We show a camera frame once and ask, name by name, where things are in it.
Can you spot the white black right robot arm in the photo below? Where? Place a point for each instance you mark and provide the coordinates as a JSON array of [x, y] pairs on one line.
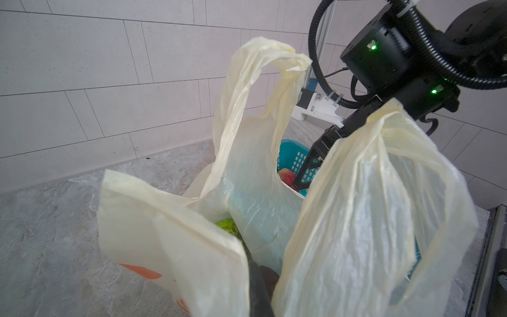
[[471, 53]]

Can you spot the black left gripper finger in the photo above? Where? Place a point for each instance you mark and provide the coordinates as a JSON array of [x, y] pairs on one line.
[[260, 303]]

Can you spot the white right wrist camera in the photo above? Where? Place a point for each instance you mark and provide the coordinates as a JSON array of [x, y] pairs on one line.
[[313, 105]]

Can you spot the bright green custard apple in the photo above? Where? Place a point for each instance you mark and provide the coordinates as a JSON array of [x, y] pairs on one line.
[[229, 226]]

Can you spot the yellow printed plastic bag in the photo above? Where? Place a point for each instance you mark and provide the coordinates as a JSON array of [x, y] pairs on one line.
[[382, 230]]

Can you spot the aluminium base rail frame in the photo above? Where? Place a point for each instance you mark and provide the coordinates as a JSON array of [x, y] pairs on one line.
[[493, 241]]

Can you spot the red pink apple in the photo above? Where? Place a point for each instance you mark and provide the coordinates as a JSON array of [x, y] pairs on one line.
[[288, 177]]

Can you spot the teal plastic basket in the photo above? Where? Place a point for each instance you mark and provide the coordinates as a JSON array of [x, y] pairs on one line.
[[292, 156]]

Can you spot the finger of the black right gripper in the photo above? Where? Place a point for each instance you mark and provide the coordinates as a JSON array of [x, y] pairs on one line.
[[313, 162]]

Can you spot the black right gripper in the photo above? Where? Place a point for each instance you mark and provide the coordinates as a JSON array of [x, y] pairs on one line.
[[385, 61]]

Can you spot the dark avocado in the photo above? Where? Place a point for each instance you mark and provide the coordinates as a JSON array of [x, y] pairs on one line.
[[270, 278]]

